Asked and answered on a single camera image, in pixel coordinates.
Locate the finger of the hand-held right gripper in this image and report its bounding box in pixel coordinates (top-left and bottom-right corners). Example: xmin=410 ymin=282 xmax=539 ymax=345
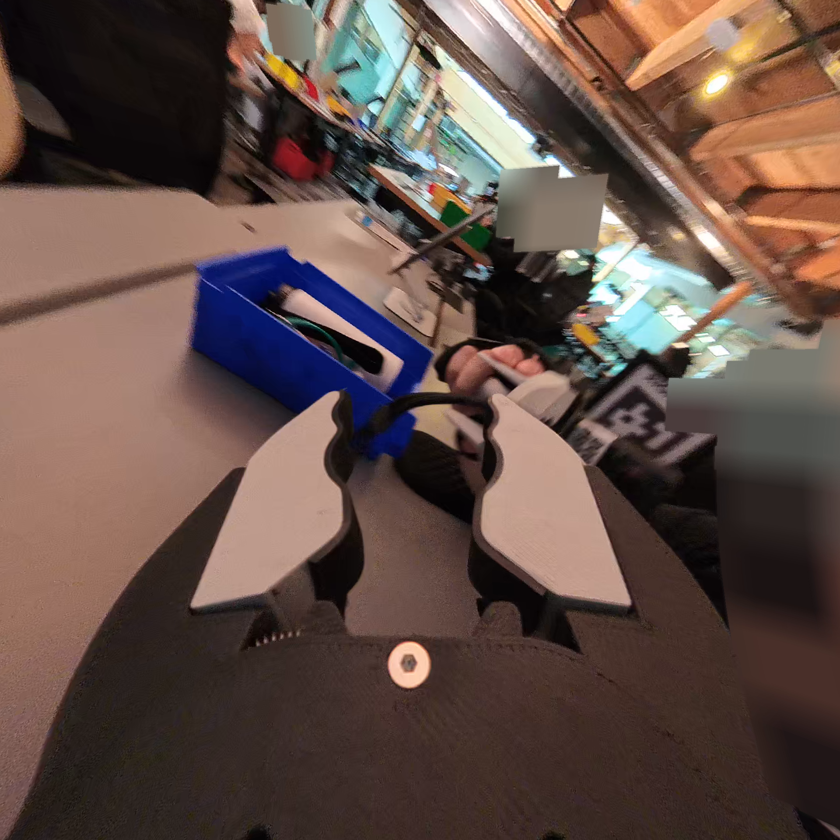
xmin=448 ymin=374 xmax=580 ymax=455

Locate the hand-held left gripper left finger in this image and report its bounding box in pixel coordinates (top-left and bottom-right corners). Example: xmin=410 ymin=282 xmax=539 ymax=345
xmin=189 ymin=390 xmax=365 ymax=614

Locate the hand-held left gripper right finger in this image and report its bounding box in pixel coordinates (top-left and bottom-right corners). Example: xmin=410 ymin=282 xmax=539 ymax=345
xmin=469 ymin=395 xmax=634 ymax=614

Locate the black cable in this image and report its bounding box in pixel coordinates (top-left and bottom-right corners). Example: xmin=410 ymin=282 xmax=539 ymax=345
xmin=365 ymin=392 xmax=494 ymax=455

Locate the blue plastic bin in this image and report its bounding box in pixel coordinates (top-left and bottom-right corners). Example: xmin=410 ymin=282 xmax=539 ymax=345
xmin=190 ymin=246 xmax=435 ymax=460

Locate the black oblong object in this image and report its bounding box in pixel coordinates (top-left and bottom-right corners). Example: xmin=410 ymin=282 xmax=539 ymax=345
xmin=314 ymin=314 xmax=387 ymax=376

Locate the person's right hand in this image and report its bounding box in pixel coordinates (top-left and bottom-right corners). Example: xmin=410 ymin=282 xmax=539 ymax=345
xmin=445 ymin=343 xmax=547 ymax=398

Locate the white monitor stand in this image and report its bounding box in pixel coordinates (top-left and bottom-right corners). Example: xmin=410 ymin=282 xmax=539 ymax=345
xmin=382 ymin=262 xmax=460 ymax=332

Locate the thin display panel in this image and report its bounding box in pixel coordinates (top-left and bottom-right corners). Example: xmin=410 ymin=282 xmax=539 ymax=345
xmin=388 ymin=205 xmax=497 ymax=275

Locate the white tube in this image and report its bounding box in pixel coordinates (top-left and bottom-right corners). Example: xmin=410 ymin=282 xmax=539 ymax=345
xmin=276 ymin=283 xmax=406 ymax=389

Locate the black office chair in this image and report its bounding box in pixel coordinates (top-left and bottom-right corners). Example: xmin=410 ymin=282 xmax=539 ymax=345
xmin=0 ymin=0 xmax=232 ymax=194

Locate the bundle of cables in bin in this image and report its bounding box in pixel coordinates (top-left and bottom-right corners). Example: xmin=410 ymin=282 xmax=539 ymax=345
xmin=283 ymin=316 xmax=358 ymax=371

